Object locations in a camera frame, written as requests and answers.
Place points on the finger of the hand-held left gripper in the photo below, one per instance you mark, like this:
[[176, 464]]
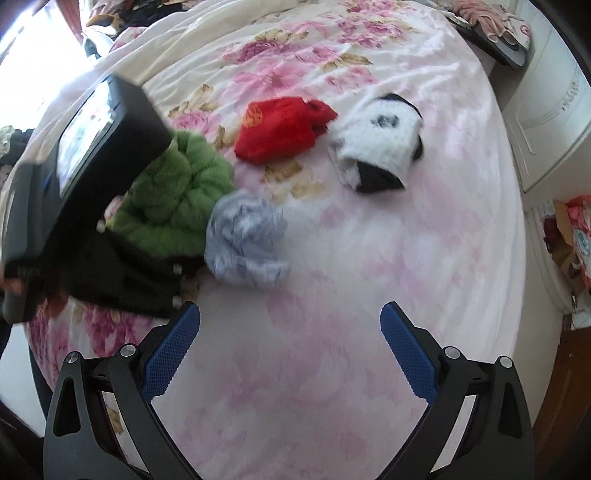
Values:
[[134, 258], [129, 297]]

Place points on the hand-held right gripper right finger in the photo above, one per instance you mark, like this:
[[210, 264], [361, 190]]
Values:
[[408, 355]]

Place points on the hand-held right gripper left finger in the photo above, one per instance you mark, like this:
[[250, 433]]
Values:
[[171, 355]]

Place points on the small paper ball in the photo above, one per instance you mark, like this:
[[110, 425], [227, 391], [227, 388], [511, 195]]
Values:
[[247, 240]]

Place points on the person's left hand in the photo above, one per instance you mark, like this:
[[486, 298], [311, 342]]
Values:
[[10, 282]]

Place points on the green fluffy sock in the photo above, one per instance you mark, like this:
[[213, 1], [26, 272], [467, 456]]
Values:
[[180, 194]]

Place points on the pink floral blanket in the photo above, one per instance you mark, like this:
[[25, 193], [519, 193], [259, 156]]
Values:
[[369, 258]]

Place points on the heap of mixed clothes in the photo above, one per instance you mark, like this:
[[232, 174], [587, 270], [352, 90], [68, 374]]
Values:
[[115, 11]]

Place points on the brown wooden door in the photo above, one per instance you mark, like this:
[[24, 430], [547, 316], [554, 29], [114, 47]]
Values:
[[563, 374]]

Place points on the small red sock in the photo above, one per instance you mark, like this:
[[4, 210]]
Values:
[[277, 131]]

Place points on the cardboard box of clutter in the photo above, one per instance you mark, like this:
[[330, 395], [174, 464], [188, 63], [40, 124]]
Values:
[[572, 240]]

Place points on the white fluffy sock black trim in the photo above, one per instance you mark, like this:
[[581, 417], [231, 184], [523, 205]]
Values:
[[383, 143]]

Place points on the white wardrobe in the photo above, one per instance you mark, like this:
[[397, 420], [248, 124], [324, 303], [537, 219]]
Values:
[[554, 120]]

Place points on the dark grey flat board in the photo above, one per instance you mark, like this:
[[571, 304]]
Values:
[[496, 48]]

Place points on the pink clothes pile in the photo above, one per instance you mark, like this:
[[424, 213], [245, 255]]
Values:
[[489, 16]]

